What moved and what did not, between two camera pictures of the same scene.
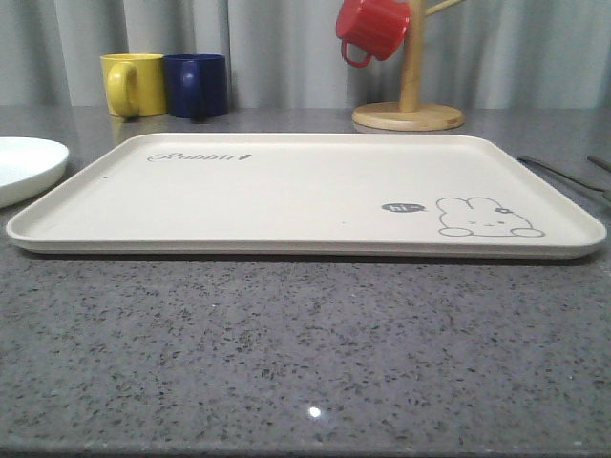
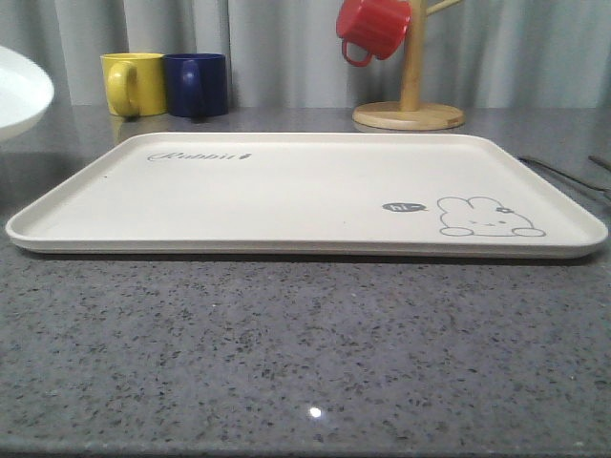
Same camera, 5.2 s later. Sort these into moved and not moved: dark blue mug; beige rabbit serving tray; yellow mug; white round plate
Moved: white round plate
Not moved: yellow mug; beige rabbit serving tray; dark blue mug
